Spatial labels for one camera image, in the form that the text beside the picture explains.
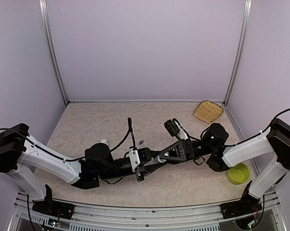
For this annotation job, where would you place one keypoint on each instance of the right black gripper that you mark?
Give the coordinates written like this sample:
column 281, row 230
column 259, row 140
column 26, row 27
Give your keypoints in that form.
column 184, row 150

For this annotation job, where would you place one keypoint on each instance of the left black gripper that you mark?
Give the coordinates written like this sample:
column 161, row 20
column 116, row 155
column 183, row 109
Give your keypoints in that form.
column 140, row 170

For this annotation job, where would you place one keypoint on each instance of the white pill bottle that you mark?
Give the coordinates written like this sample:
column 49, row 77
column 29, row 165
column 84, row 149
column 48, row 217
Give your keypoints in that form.
column 158, row 160
column 104, row 141

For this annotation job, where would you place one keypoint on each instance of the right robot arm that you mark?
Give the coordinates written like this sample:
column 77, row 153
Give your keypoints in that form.
column 275, row 139

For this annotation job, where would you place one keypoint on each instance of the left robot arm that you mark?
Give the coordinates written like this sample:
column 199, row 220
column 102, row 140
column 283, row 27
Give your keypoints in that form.
column 19, row 151

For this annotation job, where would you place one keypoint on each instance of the woven bamboo tray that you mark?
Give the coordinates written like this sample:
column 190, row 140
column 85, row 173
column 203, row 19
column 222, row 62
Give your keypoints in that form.
column 208, row 111

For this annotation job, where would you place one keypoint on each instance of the lime green bowl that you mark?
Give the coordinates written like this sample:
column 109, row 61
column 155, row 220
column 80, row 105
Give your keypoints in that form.
column 238, row 174

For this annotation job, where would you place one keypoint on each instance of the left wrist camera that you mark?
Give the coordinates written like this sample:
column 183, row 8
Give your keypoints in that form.
column 138, row 157

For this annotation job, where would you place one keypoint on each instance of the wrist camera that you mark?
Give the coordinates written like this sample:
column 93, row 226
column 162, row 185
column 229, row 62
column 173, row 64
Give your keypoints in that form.
column 138, row 157
column 175, row 129

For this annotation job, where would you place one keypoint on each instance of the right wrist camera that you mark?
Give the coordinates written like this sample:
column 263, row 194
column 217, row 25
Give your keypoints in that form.
column 175, row 129

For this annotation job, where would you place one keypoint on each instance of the front aluminium rail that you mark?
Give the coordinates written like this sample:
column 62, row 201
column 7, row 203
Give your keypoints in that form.
column 87, row 217

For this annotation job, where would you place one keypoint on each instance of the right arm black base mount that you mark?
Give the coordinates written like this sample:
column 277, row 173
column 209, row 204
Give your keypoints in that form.
column 245, row 205

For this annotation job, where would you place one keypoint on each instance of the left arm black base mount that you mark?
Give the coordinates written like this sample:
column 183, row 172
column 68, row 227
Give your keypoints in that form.
column 51, row 207

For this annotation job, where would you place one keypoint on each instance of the right aluminium frame post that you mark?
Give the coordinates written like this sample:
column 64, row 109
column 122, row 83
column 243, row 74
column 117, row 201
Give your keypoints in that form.
column 239, row 51

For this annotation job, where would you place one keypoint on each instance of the aluminium frame post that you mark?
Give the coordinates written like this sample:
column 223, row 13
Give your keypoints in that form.
column 52, row 53
column 239, row 51

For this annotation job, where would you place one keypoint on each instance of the left aluminium frame post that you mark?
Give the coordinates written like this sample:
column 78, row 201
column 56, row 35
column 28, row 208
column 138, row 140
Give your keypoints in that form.
column 52, row 53

